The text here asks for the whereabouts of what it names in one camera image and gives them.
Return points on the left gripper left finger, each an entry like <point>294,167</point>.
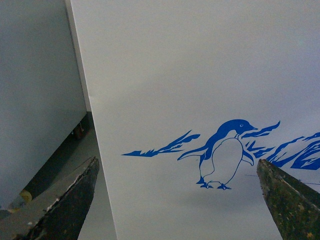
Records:
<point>59,212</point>

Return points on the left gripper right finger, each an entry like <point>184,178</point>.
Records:
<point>294,206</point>

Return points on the white chest freezer blue rim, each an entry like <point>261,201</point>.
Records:
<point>187,96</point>

